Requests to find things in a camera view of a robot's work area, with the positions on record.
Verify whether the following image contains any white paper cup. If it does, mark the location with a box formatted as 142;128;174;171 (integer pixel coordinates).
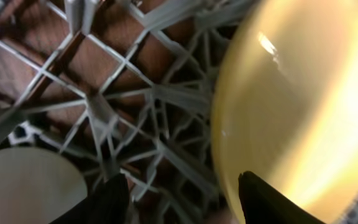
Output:
0;147;88;223

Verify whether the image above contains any grey plastic dish rack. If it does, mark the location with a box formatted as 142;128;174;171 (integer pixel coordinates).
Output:
0;0;358;224

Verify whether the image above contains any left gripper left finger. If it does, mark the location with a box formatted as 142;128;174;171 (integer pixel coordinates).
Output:
50;174;129;224

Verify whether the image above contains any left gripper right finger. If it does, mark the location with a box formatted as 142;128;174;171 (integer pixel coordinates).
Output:
238;171;322;224

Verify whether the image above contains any yellow round plate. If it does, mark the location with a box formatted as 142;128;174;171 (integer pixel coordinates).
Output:
212;0;358;223

